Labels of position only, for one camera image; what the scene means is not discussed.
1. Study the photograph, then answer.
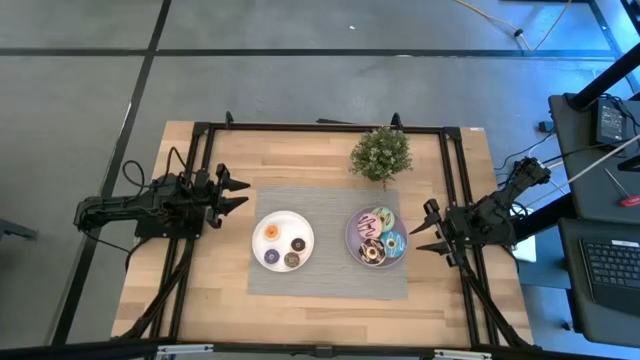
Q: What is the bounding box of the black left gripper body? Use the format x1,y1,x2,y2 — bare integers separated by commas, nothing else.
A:
192,169,217,226

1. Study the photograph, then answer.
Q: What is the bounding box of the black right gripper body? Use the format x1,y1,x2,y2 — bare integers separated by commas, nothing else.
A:
439,207,469,246

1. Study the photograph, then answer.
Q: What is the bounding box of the large blue donut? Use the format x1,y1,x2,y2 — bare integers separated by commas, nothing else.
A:
380,229,408,259

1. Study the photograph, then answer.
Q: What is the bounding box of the large green donut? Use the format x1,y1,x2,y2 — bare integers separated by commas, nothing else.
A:
372,206,396,234

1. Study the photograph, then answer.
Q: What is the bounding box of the large pink donut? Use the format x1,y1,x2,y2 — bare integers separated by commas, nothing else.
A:
356,213,384,240

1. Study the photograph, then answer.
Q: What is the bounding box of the large chocolate sprinkled donut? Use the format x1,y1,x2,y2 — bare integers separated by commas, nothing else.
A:
357,238,387,267

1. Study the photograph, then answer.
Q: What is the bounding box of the white round plate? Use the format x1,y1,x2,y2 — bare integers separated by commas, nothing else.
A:
251,209,316,274

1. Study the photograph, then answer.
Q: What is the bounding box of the white paper sheet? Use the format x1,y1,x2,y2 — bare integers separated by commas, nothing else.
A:
512,234,537,264

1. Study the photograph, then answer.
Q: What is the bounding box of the green potted plant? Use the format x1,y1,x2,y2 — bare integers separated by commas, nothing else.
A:
349,125,414,184

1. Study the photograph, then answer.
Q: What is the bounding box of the purple round plate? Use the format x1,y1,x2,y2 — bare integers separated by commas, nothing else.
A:
344,206,409,269

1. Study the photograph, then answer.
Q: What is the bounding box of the grey woven placemat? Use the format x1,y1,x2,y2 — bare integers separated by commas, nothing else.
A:
248,185,409,301

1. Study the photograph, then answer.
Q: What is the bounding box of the black side table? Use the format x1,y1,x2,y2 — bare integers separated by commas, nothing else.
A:
558,217,640,349

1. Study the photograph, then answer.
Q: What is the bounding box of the black side desk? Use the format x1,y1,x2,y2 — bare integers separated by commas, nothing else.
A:
548,92,640,224

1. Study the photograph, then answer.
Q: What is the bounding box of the black keyboard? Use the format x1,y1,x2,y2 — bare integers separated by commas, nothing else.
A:
579,238,640,316

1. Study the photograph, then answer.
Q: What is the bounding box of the black power adapter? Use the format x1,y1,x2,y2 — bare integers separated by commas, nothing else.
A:
595,98,627,146

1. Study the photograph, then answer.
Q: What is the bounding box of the grey chair foot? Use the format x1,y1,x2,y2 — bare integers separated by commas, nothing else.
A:
0,218,39,241

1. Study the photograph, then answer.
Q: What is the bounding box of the black diagonal pole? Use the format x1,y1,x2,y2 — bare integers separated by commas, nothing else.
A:
568,42,640,111

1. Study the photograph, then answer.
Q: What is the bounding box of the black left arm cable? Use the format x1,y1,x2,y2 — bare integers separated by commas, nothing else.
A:
121,146,194,191

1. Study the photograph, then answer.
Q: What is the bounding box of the black aluminium table frame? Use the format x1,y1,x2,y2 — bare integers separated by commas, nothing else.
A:
117,110,534,351

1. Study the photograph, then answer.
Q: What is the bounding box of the white cable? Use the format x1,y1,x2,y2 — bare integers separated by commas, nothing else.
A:
524,133,640,209

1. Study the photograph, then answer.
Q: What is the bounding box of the red handled screwdriver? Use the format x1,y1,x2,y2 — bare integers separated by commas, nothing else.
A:
603,168,640,209

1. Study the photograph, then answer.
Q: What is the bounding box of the yellow cord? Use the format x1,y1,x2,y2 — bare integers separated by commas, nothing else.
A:
453,0,574,53

